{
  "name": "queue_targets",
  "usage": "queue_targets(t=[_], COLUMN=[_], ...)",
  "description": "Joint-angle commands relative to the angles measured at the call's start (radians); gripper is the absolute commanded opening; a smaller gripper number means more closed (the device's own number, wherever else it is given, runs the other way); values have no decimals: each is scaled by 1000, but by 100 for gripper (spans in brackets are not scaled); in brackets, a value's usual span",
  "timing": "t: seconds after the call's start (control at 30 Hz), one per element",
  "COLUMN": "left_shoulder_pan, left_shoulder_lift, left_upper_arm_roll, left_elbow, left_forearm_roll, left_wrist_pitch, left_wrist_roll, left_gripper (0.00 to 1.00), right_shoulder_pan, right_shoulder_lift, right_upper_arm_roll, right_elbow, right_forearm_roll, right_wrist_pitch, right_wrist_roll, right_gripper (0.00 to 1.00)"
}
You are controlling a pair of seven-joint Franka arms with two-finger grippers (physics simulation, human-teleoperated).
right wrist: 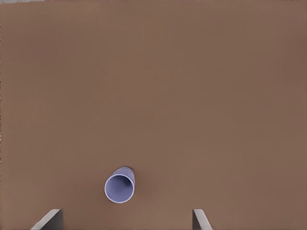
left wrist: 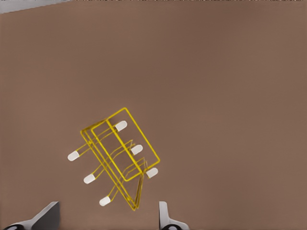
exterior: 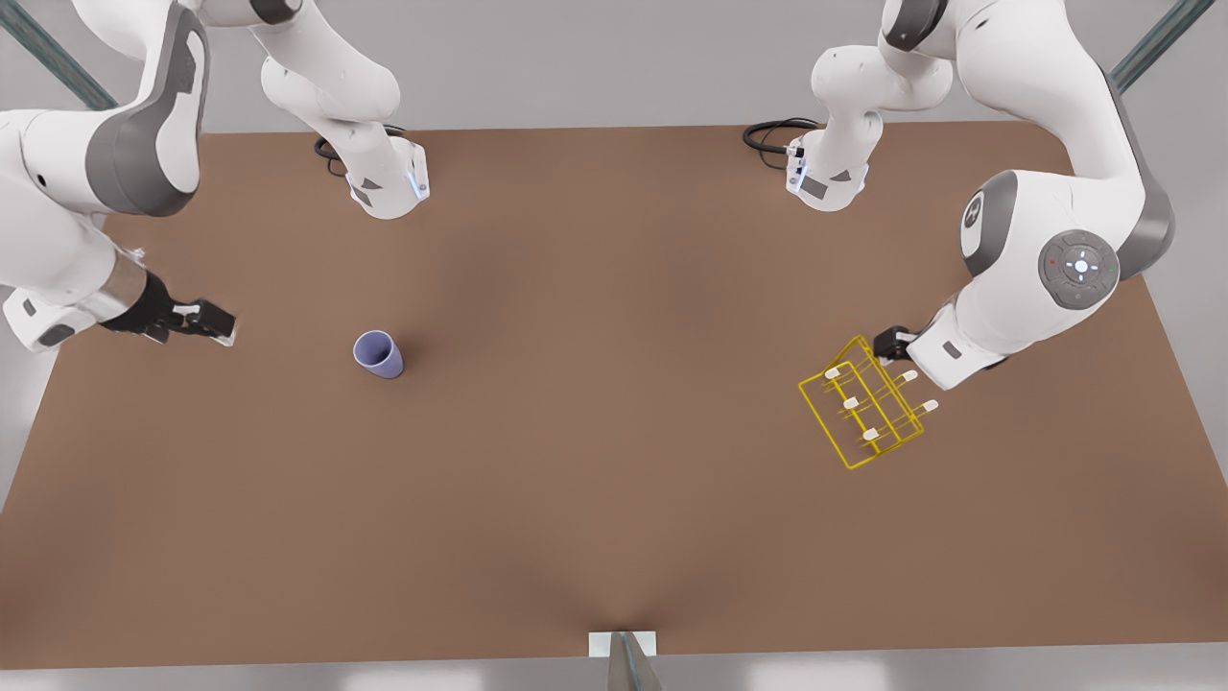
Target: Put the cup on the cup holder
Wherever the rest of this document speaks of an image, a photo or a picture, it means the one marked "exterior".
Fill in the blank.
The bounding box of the purple cup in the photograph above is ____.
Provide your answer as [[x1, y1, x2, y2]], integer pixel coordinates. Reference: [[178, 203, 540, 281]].
[[353, 330, 405, 380]]

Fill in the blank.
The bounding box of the yellow wire cup holder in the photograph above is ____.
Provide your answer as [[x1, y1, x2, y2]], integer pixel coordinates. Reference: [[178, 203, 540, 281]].
[[798, 335, 939, 471]]

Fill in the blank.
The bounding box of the black cable loop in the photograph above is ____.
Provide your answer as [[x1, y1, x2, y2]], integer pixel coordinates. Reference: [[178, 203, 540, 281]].
[[314, 125, 408, 179], [743, 118, 822, 174]]

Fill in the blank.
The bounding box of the silver frame post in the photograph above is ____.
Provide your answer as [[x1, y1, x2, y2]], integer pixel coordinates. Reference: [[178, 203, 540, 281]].
[[588, 631, 663, 691], [1109, 0, 1217, 94], [0, 0, 120, 111]]

